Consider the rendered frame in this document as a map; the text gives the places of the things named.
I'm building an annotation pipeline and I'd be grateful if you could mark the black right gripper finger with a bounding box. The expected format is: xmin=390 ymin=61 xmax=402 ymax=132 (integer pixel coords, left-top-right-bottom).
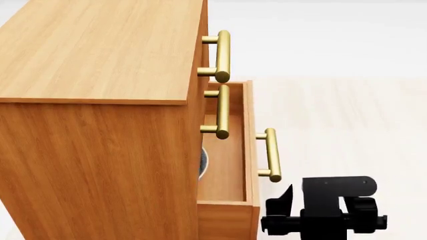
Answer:
xmin=266 ymin=184 xmax=294 ymax=218
xmin=345 ymin=196 xmax=378 ymax=218

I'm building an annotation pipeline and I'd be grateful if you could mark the open wooden drawer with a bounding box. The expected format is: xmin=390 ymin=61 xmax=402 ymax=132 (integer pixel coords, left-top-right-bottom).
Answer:
xmin=196 ymin=79 xmax=262 ymax=240

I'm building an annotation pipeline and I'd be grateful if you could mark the black bowl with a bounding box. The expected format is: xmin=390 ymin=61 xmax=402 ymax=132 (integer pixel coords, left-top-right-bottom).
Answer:
xmin=199 ymin=146 xmax=210 ymax=182

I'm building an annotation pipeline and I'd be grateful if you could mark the wooden three-drawer cabinet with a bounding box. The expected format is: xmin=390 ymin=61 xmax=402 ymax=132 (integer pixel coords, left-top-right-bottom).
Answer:
xmin=0 ymin=0 xmax=210 ymax=240

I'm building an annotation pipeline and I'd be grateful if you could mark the black gripper camera mount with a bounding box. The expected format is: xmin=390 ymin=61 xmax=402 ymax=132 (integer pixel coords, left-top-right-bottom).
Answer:
xmin=302 ymin=176 xmax=378 ymax=215

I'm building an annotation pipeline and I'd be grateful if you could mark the slim brass drawer handle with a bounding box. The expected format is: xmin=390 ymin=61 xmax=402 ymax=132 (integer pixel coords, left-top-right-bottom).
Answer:
xmin=255 ymin=127 xmax=283 ymax=183

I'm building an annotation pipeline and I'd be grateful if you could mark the long brass drawer handle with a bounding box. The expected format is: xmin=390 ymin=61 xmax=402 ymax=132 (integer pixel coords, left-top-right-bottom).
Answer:
xmin=199 ymin=84 xmax=231 ymax=140
xmin=197 ymin=29 xmax=232 ymax=84

